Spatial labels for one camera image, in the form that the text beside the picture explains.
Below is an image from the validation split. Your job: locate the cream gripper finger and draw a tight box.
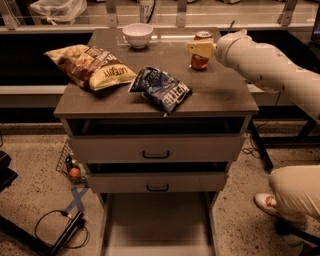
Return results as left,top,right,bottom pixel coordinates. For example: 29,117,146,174
187,40,213,58

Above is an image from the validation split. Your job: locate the red coke can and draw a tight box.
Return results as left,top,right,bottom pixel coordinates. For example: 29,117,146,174
190,30,213,71

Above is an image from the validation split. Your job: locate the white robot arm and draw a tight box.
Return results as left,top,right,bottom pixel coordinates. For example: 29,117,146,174
187,29,320,123

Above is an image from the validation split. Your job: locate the top grey drawer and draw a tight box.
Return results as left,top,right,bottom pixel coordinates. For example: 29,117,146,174
68,135,244,163

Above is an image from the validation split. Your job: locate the grey drawer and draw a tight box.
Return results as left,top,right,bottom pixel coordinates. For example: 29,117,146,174
68,135,244,163
87,172,226,193

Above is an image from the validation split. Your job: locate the grey drawer cabinet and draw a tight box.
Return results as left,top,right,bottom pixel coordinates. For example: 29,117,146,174
55,28,258,256

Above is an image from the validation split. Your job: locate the middle grey drawer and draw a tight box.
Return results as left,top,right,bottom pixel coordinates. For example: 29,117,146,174
87,172,226,193

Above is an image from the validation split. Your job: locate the open bottom drawer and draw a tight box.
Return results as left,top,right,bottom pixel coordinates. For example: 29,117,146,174
99,192,219,256

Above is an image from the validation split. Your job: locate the blue chip bag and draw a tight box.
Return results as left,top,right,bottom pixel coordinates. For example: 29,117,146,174
129,67,192,114

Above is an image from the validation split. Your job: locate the white ceramic bowl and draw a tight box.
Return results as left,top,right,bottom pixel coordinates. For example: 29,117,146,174
122,23,153,49

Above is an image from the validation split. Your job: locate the yellow brown chip bag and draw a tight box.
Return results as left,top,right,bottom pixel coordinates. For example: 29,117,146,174
45,44,136,91

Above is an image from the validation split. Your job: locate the clear plastic bag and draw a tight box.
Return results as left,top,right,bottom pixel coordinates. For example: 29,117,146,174
30,0,87,24

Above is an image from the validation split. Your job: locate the person's beige trouser leg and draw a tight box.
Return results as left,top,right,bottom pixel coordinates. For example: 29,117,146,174
269,165,320,227

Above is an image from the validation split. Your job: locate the white red sneaker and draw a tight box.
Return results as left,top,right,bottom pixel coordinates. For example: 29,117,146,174
254,193,280,217

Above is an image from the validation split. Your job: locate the black object at left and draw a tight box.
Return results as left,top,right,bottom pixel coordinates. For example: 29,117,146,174
0,151,18,192

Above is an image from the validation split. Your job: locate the black power strip bar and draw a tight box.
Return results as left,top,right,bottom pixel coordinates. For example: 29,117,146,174
49,211,84,256

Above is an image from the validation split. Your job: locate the wire basket with items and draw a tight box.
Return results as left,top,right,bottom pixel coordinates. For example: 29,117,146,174
56,143,87,184

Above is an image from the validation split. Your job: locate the black floor cable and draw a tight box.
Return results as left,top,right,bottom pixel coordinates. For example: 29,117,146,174
34,209,90,250

